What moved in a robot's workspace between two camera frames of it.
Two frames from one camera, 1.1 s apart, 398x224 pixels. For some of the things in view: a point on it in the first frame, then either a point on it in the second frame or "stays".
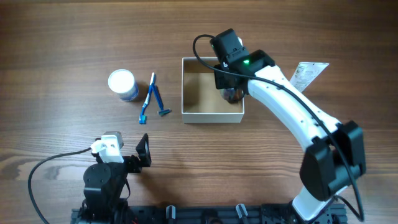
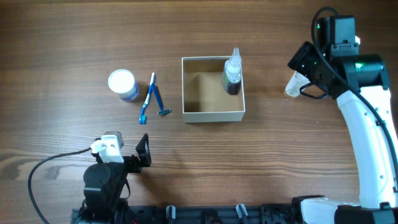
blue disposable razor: (162, 111) stays
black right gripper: (219, 81) -> (300, 61)
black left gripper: (135, 165) stays
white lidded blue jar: (122, 82) stays
